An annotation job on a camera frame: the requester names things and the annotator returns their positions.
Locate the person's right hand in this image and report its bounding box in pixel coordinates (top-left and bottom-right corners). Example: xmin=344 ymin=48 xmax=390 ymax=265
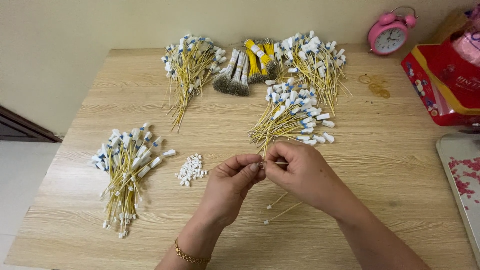
xmin=262 ymin=140 xmax=350 ymax=220

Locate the white wire bundle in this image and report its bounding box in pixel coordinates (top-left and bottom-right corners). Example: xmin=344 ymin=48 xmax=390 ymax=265
xmin=238 ymin=56 xmax=251 ymax=97
xmin=226 ymin=52 xmax=248 ymax=97
xmin=212 ymin=48 xmax=241 ymax=93

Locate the pile of yellow connector wires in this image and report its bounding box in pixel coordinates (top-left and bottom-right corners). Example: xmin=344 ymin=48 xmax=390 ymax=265
xmin=274 ymin=30 xmax=352 ymax=115
xmin=161 ymin=34 xmax=228 ymax=133
xmin=247 ymin=78 xmax=336 ymax=159

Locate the heap of small white connectors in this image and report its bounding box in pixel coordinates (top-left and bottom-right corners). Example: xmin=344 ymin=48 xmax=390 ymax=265
xmin=175 ymin=152 xmax=208 ymax=187

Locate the red printed gift box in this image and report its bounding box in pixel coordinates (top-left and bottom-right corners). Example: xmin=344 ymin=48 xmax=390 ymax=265
xmin=400 ymin=37 xmax=480 ymax=127

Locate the dark wooden furniture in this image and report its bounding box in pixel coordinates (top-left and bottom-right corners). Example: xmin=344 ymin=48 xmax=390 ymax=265
xmin=0 ymin=105 xmax=63 ymax=143

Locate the yellow wire bundle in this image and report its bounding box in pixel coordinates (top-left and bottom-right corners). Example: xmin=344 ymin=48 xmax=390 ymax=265
xmin=244 ymin=38 xmax=279 ymax=74
xmin=262 ymin=38 xmax=279 ymax=80
xmin=245 ymin=48 xmax=264 ymax=84

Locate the pink alarm clock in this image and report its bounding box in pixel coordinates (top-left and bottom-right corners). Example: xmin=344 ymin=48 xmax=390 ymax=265
xmin=367 ymin=6 xmax=419 ymax=56

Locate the floral metal tray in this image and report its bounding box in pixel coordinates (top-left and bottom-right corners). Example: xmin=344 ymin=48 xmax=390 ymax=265
xmin=436 ymin=133 xmax=480 ymax=265

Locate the yellow wire with white connector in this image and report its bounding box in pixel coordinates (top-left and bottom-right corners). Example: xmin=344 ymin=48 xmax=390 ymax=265
xmin=266 ymin=191 xmax=289 ymax=210
xmin=263 ymin=201 xmax=304 ymax=226

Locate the person's left hand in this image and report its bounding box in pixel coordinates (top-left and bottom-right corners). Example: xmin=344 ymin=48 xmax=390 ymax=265
xmin=200 ymin=154 xmax=267 ymax=228

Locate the gold chain bracelet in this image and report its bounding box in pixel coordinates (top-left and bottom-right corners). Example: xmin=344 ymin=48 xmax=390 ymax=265
xmin=173 ymin=238 xmax=212 ymax=265

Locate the pile of finished yellow wires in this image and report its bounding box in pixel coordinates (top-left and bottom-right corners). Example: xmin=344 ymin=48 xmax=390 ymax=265
xmin=89 ymin=122 xmax=177 ymax=239

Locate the pink wrapped item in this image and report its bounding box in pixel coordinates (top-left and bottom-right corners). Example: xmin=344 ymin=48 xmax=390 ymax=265
xmin=451 ymin=5 xmax=480 ymax=69

